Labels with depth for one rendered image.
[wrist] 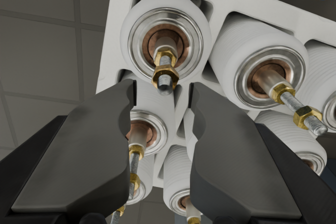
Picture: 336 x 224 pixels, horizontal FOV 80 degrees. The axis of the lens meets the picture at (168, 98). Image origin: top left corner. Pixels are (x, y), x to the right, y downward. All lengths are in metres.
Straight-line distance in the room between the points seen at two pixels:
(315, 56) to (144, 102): 0.24
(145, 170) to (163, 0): 0.24
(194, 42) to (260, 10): 0.12
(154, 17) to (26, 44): 0.41
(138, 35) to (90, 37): 0.30
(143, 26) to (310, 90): 0.22
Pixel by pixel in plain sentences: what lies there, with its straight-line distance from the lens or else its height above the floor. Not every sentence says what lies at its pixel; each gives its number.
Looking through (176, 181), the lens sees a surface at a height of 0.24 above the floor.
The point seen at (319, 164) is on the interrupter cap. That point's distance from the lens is 0.37.
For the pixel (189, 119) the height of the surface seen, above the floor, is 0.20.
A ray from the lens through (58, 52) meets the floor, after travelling 0.54.
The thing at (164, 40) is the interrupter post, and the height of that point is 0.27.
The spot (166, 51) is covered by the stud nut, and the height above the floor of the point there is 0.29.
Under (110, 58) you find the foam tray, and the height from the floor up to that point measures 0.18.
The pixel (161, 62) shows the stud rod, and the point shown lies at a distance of 0.16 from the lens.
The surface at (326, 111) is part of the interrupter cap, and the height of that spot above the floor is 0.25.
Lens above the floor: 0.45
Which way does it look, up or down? 59 degrees down
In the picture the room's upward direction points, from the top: 179 degrees clockwise
